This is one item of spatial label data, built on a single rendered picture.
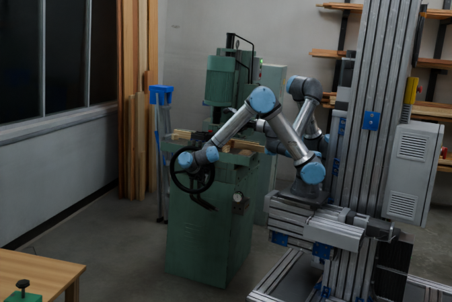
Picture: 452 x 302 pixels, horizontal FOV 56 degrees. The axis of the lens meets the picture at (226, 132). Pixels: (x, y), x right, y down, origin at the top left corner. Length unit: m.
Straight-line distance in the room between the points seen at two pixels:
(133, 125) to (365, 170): 2.38
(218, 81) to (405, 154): 1.15
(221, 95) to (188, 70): 2.63
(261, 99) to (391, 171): 0.75
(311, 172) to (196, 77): 3.37
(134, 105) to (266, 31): 1.86
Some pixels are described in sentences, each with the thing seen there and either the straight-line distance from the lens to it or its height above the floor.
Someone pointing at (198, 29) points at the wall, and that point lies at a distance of 5.19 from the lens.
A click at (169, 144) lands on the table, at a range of 2.71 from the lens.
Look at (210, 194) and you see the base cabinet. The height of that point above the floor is 0.62.
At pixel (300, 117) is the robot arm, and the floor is 1.19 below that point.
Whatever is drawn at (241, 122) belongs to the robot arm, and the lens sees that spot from 2.13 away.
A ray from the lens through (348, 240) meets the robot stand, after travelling 2.08.
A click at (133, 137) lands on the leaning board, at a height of 0.62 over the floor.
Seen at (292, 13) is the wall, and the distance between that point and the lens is 5.00.
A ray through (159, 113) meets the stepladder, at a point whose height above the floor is 0.95.
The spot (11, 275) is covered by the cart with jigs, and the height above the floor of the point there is 0.53.
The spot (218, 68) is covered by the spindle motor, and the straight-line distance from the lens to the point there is 2.60.
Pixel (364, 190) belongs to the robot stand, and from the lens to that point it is 2.32.
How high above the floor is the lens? 1.54
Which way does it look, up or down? 12 degrees down
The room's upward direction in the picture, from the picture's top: 5 degrees clockwise
